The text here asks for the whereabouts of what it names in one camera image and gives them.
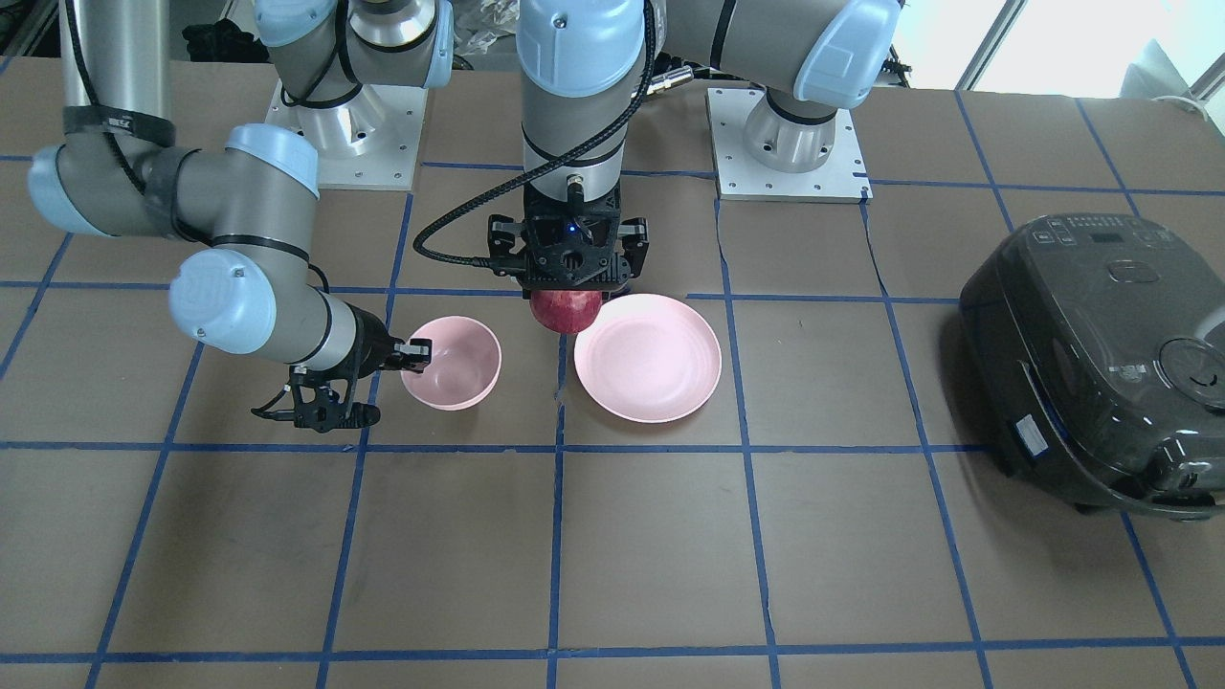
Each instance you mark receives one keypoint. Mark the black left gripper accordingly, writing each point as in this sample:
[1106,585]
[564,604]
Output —
[502,241]

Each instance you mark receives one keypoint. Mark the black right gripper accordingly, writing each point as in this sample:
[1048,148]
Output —
[367,339]

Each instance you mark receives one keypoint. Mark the pink bowl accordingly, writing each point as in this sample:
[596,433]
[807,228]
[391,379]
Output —
[465,367]

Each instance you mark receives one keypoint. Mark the red apple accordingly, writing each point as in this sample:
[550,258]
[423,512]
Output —
[565,311]

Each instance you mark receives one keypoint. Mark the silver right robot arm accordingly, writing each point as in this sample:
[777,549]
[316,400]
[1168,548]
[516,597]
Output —
[252,206]

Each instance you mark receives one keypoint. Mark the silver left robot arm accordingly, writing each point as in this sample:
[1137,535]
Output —
[588,65]

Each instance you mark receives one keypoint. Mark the pink plate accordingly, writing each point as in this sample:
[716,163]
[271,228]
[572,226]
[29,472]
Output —
[649,359]

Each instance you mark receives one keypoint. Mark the dark brown rice cooker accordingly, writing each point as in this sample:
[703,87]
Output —
[1099,338]

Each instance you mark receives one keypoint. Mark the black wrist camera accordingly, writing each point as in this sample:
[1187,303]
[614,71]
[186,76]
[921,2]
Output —
[308,401]

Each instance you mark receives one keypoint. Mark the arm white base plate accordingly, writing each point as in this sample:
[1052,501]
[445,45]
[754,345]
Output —
[367,143]
[761,156]

